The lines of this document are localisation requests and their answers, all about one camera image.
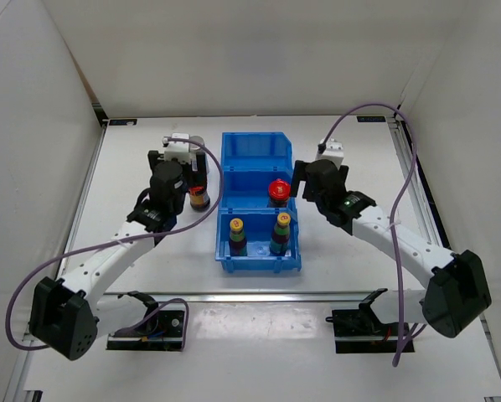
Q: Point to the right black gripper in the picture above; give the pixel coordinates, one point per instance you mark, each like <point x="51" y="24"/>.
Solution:
<point x="300" y="174"/>

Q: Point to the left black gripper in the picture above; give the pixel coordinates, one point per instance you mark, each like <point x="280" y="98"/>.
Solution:
<point x="194" y="177"/>

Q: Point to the red-capped sauce jar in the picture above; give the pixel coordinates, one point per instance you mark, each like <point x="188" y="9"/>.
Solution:
<point x="199" y="198"/>
<point x="278" y="193"/>

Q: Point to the yellow-capped sauce bottle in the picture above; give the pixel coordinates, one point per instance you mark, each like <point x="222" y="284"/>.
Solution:
<point x="237" y="238"/>
<point x="280" y="235"/>

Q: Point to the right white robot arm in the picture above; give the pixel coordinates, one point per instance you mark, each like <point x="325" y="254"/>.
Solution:
<point x="455" y="286"/>

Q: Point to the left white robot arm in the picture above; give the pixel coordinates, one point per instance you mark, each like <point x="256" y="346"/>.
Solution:
<point x="69" y="314"/>

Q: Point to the left silver-capped spice shaker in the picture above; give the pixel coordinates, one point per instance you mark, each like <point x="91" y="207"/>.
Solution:
<point x="201" y="142"/>

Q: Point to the blue three-compartment plastic bin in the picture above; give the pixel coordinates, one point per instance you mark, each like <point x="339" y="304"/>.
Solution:
<point x="250" y="162"/>

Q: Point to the left black corner label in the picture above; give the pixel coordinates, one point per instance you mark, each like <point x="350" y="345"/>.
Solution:
<point x="122" y="122"/>

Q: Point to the black corner label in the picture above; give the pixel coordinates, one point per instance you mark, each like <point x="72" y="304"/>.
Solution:
<point x="122" y="122"/>
<point x="371" y="119"/>

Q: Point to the right black corner label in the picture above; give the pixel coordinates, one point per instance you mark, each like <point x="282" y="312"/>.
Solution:
<point x="371" y="119"/>

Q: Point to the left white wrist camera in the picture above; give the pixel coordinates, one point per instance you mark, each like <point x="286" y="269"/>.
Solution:
<point x="175" y="148"/>

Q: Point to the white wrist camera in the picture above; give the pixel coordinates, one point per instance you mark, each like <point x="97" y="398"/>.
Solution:
<point x="332" y="151"/>
<point x="175" y="148"/>

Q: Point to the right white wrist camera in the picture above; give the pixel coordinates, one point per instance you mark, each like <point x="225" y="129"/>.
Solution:
<point x="332" y="151"/>

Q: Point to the front aluminium rail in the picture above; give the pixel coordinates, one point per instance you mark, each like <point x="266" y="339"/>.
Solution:
<point x="269" y="296"/>

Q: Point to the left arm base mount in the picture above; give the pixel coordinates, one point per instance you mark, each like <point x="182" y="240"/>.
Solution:
<point x="164" y="331"/>

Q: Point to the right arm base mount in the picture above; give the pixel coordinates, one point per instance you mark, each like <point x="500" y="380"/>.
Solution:
<point x="359" y="331"/>

